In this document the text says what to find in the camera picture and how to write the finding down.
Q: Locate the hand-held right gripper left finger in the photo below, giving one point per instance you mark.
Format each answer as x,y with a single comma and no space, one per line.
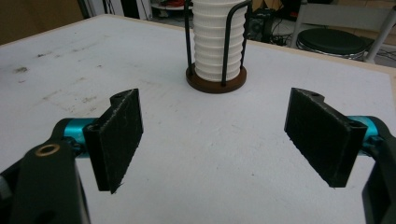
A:
115,140

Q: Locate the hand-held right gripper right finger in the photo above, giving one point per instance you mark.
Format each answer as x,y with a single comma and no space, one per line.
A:
323,137

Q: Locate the stack of white cups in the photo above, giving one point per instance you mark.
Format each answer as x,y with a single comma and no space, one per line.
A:
211,40

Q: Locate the black round stool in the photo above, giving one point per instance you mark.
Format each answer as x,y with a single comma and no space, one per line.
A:
330,40

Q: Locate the white-framed desk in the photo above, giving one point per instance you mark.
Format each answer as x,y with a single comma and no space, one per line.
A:
342,15

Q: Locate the black box device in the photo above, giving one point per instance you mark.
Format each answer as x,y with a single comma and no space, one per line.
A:
260,26

